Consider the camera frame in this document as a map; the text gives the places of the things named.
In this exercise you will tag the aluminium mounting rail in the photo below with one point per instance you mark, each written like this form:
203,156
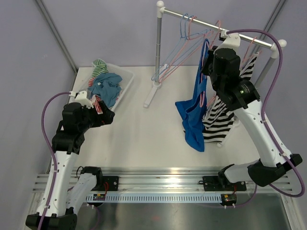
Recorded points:
160,180

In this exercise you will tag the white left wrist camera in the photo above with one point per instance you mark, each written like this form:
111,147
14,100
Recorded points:
80,97

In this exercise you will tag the bright blue tank top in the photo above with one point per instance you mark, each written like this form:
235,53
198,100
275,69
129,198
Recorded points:
193,110

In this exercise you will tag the grey blue tank top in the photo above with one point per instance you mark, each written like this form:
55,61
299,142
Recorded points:
105,88

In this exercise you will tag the red white striped tank top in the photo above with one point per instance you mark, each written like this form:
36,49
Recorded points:
97,105

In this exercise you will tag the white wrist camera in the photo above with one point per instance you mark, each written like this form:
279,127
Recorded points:
231,41
80,97

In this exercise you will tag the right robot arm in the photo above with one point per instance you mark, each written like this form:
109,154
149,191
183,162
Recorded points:
241,97

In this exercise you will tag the green white striped tank top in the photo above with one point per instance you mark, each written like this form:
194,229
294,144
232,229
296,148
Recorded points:
99,67

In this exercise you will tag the white slotted cable duct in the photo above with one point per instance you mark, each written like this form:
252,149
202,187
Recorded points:
154,198

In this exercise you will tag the metal corner frame post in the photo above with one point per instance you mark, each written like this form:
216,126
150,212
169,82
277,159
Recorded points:
52,26

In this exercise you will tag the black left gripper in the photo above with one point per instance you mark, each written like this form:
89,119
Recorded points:
105,119

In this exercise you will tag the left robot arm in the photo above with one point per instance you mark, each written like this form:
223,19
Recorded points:
60,205

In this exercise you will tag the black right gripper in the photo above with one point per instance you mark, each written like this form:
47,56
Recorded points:
205,69

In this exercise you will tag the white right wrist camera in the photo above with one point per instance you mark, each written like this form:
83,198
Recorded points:
231,41

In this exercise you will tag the black white striped tank top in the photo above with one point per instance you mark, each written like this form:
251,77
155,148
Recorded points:
219,120

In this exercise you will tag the white plastic perforated basket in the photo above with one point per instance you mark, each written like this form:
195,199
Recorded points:
110,87

